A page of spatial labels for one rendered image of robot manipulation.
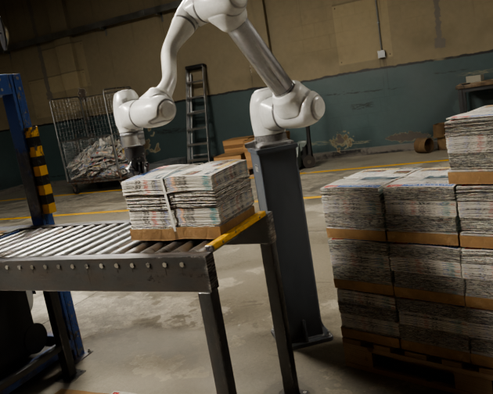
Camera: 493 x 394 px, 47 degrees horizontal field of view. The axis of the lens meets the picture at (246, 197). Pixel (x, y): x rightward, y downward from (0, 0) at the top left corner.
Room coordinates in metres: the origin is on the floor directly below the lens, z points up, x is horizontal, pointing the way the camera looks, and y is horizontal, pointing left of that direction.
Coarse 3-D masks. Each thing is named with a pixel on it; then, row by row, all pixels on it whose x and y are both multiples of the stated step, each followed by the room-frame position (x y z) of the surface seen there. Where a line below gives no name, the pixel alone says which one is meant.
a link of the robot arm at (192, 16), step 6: (186, 0) 2.37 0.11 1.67; (192, 0) 2.33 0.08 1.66; (180, 6) 2.38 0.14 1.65; (186, 6) 2.35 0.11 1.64; (192, 6) 2.33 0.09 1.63; (180, 12) 2.35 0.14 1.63; (186, 12) 2.35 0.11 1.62; (192, 12) 2.33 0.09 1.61; (192, 18) 2.35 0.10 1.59; (198, 18) 2.34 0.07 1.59; (198, 24) 2.38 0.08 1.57
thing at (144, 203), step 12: (156, 168) 2.19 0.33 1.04; (168, 168) 2.14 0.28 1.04; (180, 168) 2.13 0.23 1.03; (132, 180) 1.99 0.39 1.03; (144, 180) 1.95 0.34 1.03; (132, 192) 1.98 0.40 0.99; (144, 192) 1.96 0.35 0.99; (156, 192) 1.93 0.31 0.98; (132, 204) 1.99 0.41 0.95; (144, 204) 1.97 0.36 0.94; (156, 204) 1.94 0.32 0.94; (132, 216) 2.00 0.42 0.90; (144, 216) 1.97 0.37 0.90; (156, 216) 1.95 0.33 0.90; (132, 228) 2.00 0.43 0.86; (144, 228) 1.98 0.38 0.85; (156, 228) 1.95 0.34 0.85
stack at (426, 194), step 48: (336, 192) 2.28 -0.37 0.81; (384, 192) 2.13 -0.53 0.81; (432, 192) 1.99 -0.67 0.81; (480, 192) 1.87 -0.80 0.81; (336, 240) 2.31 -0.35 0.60; (432, 288) 2.02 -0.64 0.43; (480, 288) 1.90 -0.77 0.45; (432, 336) 2.04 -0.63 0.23; (480, 336) 1.90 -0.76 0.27; (432, 384) 2.05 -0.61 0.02; (480, 384) 1.91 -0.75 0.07
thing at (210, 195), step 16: (224, 160) 2.11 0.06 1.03; (240, 160) 2.06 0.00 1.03; (176, 176) 1.89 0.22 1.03; (192, 176) 1.86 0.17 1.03; (208, 176) 1.84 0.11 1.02; (224, 176) 1.91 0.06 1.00; (240, 176) 2.02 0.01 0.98; (176, 192) 1.91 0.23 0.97; (192, 192) 1.87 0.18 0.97; (208, 192) 1.84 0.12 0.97; (224, 192) 1.88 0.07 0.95; (240, 192) 2.00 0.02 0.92; (192, 208) 1.88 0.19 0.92; (208, 208) 1.85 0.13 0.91; (224, 208) 1.87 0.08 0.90; (240, 208) 1.98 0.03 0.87; (192, 224) 1.89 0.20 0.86; (208, 224) 1.86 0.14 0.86
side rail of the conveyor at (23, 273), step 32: (32, 256) 2.06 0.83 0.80; (64, 256) 1.97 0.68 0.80; (96, 256) 1.90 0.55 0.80; (128, 256) 1.82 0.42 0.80; (160, 256) 1.75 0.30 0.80; (192, 256) 1.70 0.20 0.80; (0, 288) 2.09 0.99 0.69; (32, 288) 2.02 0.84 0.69; (64, 288) 1.95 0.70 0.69; (96, 288) 1.88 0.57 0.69; (128, 288) 1.82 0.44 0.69; (160, 288) 1.76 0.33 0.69; (192, 288) 1.71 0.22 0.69
